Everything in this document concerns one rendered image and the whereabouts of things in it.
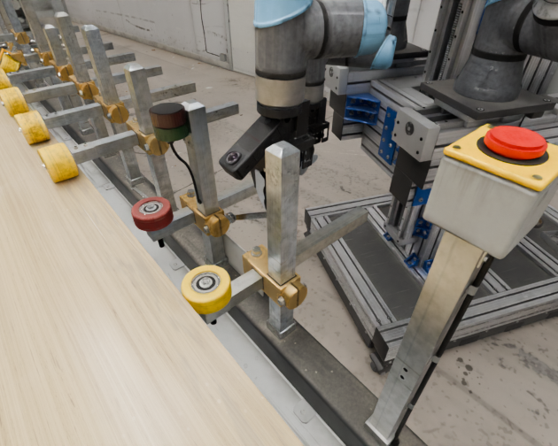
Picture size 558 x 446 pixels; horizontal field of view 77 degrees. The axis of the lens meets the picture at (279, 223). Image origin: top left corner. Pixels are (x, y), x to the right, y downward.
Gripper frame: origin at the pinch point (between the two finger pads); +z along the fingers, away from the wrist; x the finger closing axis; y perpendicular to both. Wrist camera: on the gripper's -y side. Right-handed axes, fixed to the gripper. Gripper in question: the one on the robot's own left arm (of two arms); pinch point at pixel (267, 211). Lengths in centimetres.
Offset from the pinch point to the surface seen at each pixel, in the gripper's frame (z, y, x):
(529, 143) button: -28.8, -6.8, -35.1
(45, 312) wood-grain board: 5.7, -37.8, 7.9
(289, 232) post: -3.4, -4.3, -10.0
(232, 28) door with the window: 40, 242, 340
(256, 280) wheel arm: 9.2, -7.4, -5.4
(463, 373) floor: 92, 70, -39
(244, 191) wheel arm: 8.9, 8.9, 18.7
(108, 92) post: -5, -2, 65
